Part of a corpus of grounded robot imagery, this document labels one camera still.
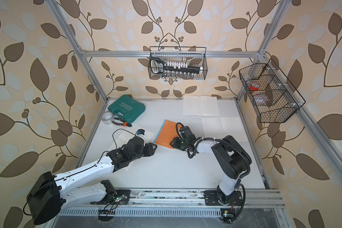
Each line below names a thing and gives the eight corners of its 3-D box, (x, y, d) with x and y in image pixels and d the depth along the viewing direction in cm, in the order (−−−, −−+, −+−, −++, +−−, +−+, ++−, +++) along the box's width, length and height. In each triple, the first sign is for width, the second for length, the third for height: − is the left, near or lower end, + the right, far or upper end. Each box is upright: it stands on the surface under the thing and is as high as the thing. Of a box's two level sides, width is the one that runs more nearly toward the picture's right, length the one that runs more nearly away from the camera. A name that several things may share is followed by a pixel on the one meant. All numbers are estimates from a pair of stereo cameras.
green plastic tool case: (107, 112, 114) (105, 108, 110) (124, 97, 125) (123, 93, 121) (131, 125, 106) (129, 121, 102) (147, 108, 117) (146, 103, 113)
